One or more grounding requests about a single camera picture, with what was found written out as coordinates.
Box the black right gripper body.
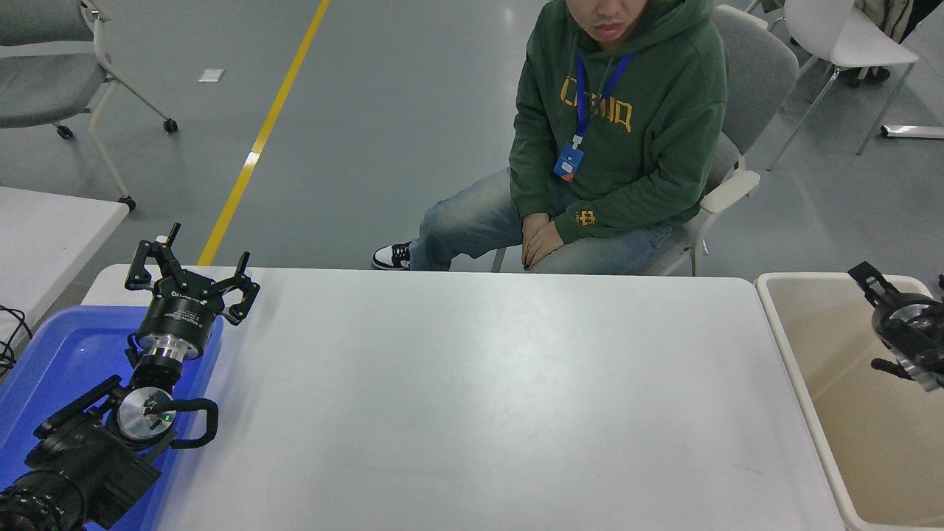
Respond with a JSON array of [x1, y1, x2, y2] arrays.
[[872, 293, 944, 393]]

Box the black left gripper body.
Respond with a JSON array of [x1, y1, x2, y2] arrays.
[[136, 279, 225, 347]]

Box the person's left hand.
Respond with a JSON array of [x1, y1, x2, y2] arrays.
[[521, 218, 566, 271]]

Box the large pale plastic bin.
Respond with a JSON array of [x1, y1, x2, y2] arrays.
[[754, 272, 944, 531]]

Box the white side table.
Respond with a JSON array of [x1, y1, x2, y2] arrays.
[[0, 186, 131, 347]]

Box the blue plastic tray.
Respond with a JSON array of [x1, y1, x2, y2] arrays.
[[0, 305, 224, 531]]

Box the white table foot bar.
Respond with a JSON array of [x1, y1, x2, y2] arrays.
[[880, 124, 944, 140]]

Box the white grey castor chair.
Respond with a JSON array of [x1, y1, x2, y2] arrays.
[[490, 4, 800, 277]]

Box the white shell chair metal legs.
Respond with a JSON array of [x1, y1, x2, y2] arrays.
[[767, 0, 920, 172]]

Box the beige garment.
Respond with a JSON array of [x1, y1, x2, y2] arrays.
[[854, 0, 915, 39]]

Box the seated person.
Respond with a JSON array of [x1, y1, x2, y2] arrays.
[[372, 0, 729, 275]]

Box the black cable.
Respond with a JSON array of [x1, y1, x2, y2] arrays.
[[0, 304, 35, 378]]

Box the grey armchair with white frame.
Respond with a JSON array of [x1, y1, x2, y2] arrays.
[[0, 0, 178, 212]]

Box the blue lanyard badge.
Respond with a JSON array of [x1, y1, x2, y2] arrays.
[[553, 50, 634, 183]]

